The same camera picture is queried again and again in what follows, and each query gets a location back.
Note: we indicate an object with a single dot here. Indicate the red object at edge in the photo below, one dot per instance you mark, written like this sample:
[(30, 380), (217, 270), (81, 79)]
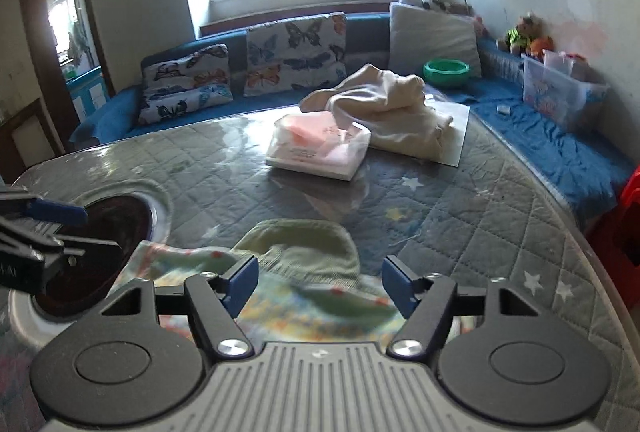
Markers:
[(615, 236)]

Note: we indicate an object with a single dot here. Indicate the teddy bear toy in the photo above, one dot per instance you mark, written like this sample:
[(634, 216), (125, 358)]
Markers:
[(526, 38)]

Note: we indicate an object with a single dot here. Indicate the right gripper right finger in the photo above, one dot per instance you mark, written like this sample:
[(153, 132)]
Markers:
[(425, 302)]

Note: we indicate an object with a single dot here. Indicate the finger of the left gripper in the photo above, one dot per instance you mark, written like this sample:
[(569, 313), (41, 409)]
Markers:
[(20, 204), (79, 247)]

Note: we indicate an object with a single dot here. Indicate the blue sofa bench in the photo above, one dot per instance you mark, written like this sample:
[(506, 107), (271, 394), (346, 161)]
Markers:
[(585, 169)]

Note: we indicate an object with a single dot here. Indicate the middle butterfly cushion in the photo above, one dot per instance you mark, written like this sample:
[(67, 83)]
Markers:
[(296, 54)]

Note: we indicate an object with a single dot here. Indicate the clear plastic storage box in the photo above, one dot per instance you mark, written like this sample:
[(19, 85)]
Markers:
[(572, 104)]

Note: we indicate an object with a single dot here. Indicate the grey pillow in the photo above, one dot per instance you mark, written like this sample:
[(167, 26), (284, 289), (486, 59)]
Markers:
[(418, 36)]

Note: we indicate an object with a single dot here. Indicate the pink tissue pack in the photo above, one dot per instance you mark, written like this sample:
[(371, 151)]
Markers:
[(313, 143)]

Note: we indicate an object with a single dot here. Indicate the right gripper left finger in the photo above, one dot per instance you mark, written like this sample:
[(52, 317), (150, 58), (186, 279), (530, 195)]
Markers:
[(214, 302)]

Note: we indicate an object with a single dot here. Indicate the green plastic bowl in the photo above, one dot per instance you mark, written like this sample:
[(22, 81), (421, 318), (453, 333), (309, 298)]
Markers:
[(446, 73)]

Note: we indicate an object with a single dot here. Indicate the green patterned child jacket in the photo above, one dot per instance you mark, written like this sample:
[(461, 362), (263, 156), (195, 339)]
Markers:
[(310, 286)]

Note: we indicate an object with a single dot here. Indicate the cream crumpled garment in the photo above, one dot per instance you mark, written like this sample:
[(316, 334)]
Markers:
[(390, 106)]

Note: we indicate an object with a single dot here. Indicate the left butterfly cushion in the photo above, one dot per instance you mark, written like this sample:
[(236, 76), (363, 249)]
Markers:
[(187, 84)]

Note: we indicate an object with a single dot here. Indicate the butterfly cushion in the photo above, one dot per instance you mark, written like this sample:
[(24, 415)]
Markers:
[(187, 84), (296, 54)]

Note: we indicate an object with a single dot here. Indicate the blue white cabinet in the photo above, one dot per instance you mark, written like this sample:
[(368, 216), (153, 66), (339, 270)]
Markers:
[(88, 93)]

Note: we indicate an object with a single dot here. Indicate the dark wooden door frame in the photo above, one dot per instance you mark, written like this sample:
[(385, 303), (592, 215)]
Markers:
[(50, 78)]

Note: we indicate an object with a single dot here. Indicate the grey quilted star tablecloth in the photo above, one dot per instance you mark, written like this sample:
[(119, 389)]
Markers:
[(487, 218)]

